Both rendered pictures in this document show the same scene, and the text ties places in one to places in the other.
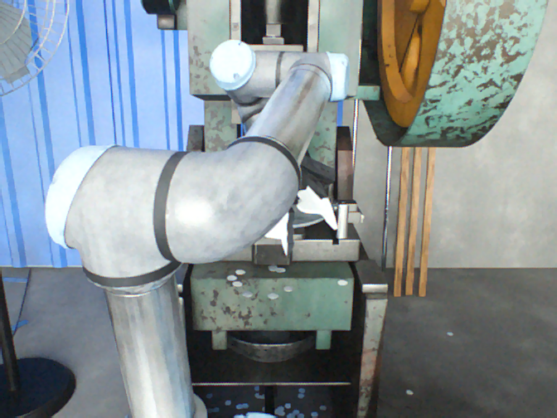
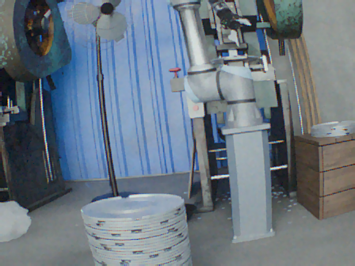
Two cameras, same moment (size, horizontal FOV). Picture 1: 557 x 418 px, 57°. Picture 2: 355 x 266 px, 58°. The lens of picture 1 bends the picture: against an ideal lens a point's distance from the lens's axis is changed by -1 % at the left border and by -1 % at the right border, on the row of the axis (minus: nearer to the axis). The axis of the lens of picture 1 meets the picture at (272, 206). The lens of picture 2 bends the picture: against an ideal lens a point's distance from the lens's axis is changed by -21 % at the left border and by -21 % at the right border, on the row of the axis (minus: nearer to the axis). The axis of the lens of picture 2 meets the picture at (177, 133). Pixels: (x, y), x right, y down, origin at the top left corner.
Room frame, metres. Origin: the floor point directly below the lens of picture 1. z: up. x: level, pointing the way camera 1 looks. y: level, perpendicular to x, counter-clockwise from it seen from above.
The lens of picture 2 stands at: (-0.93, 0.02, 0.53)
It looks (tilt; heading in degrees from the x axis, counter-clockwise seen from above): 3 degrees down; 9
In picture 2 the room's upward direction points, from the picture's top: 7 degrees counter-clockwise
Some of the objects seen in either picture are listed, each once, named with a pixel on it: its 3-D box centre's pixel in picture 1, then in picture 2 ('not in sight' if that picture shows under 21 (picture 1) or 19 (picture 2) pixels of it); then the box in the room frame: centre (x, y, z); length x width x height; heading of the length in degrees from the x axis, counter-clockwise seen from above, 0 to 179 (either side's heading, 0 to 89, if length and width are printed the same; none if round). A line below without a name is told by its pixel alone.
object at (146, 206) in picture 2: not in sight; (130, 207); (0.05, 0.34, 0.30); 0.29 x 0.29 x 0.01
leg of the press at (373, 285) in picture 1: (352, 279); (281, 112); (1.51, -0.26, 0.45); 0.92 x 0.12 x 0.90; 2
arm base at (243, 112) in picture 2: not in sight; (242, 112); (0.57, 0.01, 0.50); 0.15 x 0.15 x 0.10
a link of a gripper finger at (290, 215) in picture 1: (277, 230); (233, 38); (0.89, -0.01, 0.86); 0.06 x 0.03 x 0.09; 126
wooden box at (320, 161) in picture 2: not in sight; (338, 168); (0.77, -0.46, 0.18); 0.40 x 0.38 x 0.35; 8
